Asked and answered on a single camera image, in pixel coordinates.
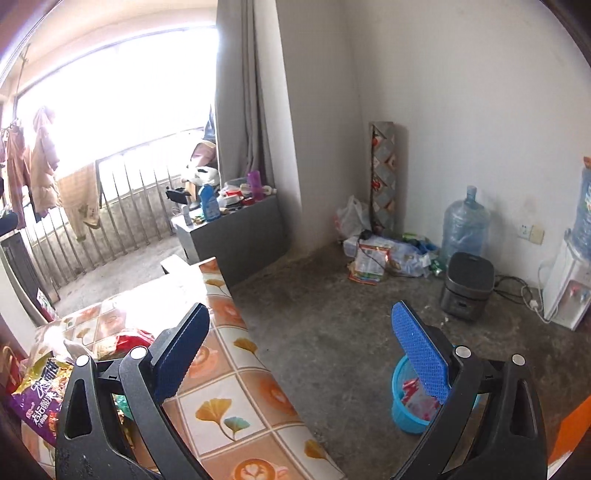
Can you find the blue trash basket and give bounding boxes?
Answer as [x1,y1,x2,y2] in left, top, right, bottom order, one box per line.
[391,355,441,435]

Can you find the pile of floor trash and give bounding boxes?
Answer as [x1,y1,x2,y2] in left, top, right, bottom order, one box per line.
[342,231,446,285]

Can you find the purple yellow snack bag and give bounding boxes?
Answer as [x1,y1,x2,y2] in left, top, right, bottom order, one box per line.
[9,353,73,446]

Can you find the red plastic bag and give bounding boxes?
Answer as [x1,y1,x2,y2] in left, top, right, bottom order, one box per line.
[108,330,154,358]

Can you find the white water dispenser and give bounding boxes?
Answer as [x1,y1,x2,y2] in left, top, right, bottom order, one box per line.
[542,156,591,332]

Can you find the black rice cooker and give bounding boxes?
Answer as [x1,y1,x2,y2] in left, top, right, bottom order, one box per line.
[440,252,495,322]

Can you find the large blue water jug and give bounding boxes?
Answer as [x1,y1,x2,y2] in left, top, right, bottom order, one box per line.
[440,185,491,266]

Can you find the beige hanging pants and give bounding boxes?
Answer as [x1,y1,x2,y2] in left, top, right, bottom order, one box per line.
[57,163,101,242]

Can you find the dark grey cabinet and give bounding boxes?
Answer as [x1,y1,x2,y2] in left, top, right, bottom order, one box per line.
[171,196,290,287]

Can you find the metal balcony railing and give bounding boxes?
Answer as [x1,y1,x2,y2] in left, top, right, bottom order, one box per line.
[21,128,204,292]

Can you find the blue detergent bottle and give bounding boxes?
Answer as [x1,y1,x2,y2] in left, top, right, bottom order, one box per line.
[198,184,221,222]

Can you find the white plastic bag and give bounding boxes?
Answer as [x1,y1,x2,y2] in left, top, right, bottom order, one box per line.
[335,195,372,239]

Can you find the beige hanging jacket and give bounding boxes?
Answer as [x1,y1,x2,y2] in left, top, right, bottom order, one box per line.
[30,108,61,218]

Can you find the pink hanging garment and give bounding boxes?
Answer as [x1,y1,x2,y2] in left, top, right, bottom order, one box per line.
[5,122,32,230]

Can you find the purple bottle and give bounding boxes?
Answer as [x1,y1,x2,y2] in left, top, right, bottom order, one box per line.
[247,170,264,202]

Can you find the rolled patterned mat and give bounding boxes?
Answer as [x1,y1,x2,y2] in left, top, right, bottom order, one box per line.
[370,121,397,238]

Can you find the grey curtain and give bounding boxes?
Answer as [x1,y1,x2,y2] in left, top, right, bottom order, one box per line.
[214,0,274,184]

